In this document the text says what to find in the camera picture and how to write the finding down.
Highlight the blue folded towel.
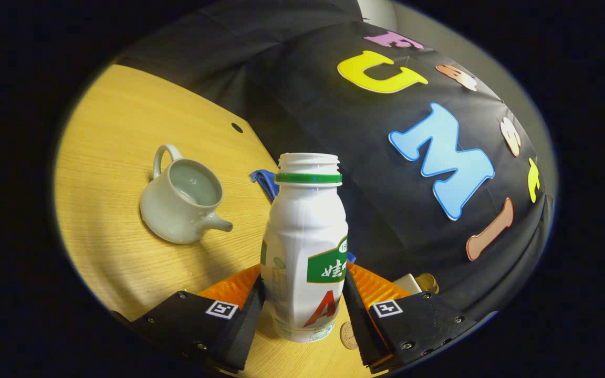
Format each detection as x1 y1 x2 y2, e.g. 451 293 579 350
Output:
250 169 357 263

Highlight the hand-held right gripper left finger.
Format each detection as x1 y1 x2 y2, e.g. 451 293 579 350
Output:
111 264 265 374

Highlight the white plastic water bottle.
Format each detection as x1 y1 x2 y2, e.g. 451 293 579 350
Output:
259 152 349 343

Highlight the white ceramic teacup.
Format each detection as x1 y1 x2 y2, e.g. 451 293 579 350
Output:
140 144 233 245

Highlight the round brown coaster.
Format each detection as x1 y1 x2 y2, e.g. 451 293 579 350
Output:
340 321 362 351

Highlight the brown bread slice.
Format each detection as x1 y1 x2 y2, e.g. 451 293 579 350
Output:
415 272 440 295

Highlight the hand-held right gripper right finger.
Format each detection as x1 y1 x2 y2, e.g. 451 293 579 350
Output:
342 262 497 374

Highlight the white toaster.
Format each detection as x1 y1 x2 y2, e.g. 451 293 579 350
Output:
393 273 423 295

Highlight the black backdrop cloth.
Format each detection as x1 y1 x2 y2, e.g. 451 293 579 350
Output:
116 0 555 321

